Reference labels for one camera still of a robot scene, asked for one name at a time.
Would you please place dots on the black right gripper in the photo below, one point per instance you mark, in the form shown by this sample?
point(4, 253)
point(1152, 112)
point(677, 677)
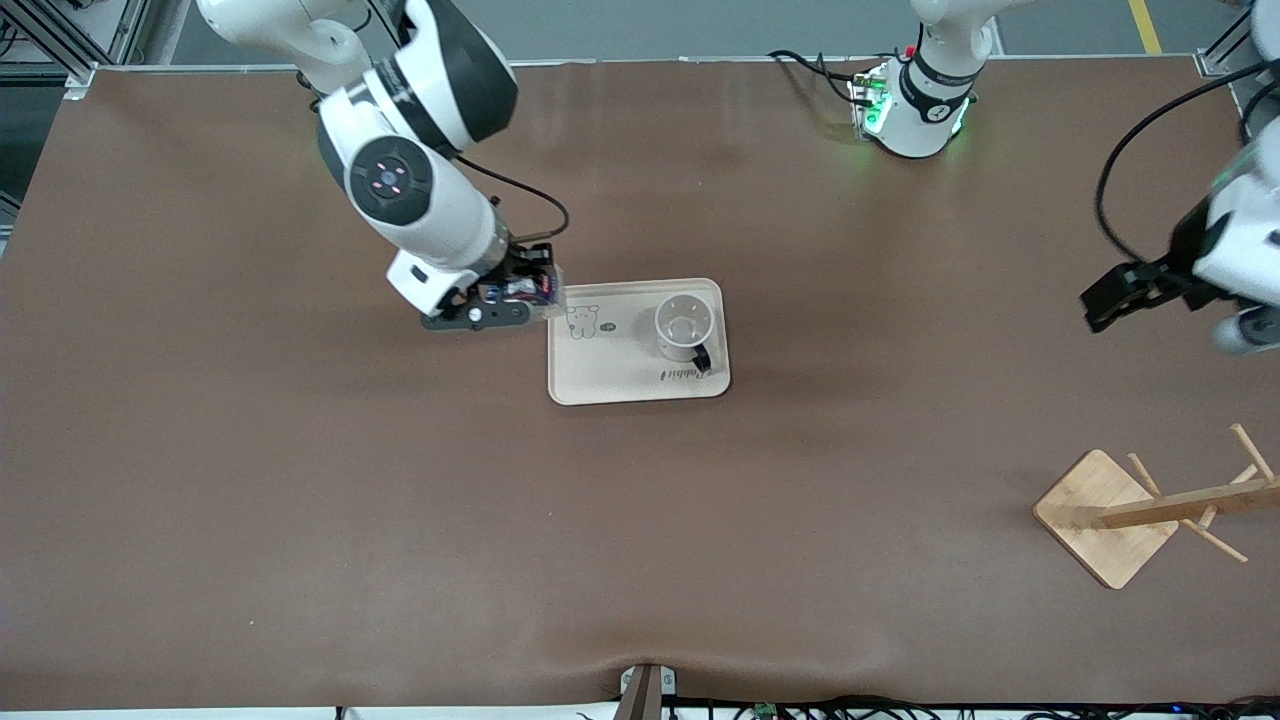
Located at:
point(527, 266)

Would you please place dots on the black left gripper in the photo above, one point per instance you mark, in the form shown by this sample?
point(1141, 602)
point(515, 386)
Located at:
point(1186, 250)

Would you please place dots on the blue white milk carton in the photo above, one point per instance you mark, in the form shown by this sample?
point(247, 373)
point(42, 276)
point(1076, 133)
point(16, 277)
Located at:
point(545, 295)

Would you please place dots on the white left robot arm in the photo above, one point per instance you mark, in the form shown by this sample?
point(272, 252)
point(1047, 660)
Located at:
point(920, 115)

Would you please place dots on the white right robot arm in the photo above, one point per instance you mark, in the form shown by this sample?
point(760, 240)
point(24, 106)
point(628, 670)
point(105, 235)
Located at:
point(420, 190)

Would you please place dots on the cream rabbit print tray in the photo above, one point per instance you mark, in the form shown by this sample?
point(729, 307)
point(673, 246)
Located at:
point(620, 375)

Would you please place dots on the wooden mug tree rack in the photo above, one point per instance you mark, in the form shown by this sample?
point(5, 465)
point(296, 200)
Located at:
point(1100, 520)

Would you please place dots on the brown table cover sheet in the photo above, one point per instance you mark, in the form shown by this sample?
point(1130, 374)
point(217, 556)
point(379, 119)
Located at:
point(640, 560)

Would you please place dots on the aluminium frame profile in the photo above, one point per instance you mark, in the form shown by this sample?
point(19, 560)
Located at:
point(1225, 55)
point(60, 45)

